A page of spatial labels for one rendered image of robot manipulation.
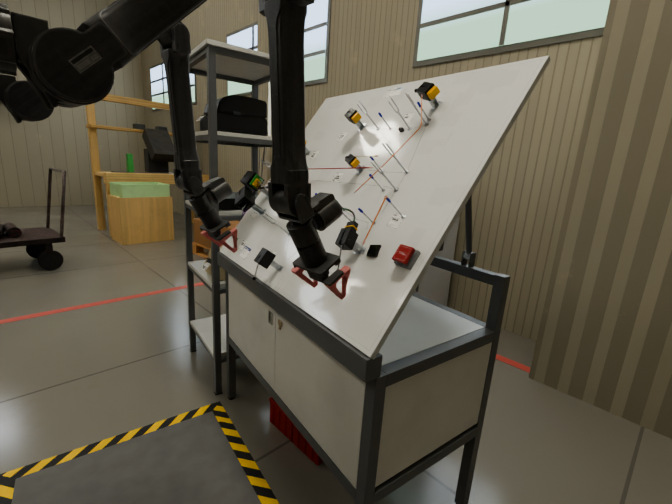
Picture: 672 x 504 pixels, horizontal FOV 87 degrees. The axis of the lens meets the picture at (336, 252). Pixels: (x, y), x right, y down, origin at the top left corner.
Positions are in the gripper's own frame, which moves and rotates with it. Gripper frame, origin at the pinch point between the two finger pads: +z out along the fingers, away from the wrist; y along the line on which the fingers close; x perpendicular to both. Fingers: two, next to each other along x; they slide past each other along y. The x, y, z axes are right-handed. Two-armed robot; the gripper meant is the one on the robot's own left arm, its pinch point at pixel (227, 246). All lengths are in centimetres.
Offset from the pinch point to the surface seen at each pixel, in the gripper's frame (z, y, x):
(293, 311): 23.5, -20.3, -1.7
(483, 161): -6, -62, -55
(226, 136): -18, 63, -48
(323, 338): 23.5, -38.4, 1.4
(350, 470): 59, -51, 19
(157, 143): 42, 558, -164
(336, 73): 12, 227, -292
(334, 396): 43, -41, 8
